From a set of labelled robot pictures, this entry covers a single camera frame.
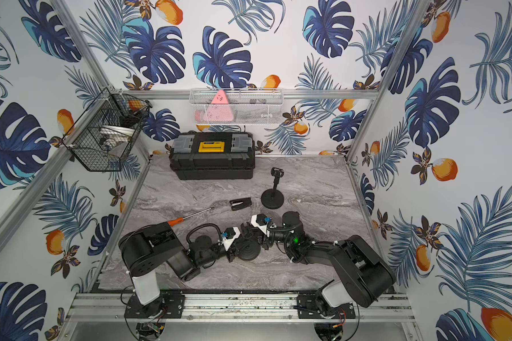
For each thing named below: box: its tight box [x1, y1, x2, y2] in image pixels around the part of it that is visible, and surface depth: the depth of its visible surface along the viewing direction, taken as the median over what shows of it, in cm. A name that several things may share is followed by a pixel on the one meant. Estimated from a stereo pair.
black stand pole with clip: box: [270, 166, 285, 190], surface depth 91 cm
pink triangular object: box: [194, 89, 234, 123], surface depth 92 cm
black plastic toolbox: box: [169, 131, 256, 181], surface depth 103 cm
